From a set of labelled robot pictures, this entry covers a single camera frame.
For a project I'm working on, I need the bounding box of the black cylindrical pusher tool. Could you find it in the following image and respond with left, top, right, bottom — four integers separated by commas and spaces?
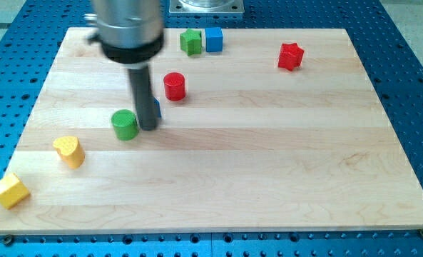
128, 64, 158, 131

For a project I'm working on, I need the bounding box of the blue triangle block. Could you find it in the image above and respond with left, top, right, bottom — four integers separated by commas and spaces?
153, 98, 162, 119

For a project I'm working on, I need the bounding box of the red cylinder block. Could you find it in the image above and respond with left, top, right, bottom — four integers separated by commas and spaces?
163, 72, 185, 101

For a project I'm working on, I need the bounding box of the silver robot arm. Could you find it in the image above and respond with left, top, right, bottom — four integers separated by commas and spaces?
85, 0, 164, 131

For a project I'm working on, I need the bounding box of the wooden board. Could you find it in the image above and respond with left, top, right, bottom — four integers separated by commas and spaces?
0, 28, 423, 235

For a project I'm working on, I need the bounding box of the green cylinder block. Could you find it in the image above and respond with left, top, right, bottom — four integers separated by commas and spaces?
111, 109, 138, 141

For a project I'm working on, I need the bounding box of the green star block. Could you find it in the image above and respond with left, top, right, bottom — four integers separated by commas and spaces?
180, 29, 202, 56

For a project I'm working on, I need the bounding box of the blue cube block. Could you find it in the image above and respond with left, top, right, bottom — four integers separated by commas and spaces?
205, 27, 223, 52

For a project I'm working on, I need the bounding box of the yellow heart block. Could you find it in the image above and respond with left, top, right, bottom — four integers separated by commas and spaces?
53, 136, 86, 169

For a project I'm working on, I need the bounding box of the red star block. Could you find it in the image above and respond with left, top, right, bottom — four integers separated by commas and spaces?
277, 43, 305, 71

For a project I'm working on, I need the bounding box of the yellow pentagon block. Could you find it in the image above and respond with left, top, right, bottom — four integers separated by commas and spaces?
0, 173, 30, 209

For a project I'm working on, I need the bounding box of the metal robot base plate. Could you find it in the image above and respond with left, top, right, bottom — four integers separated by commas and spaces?
168, 0, 245, 15

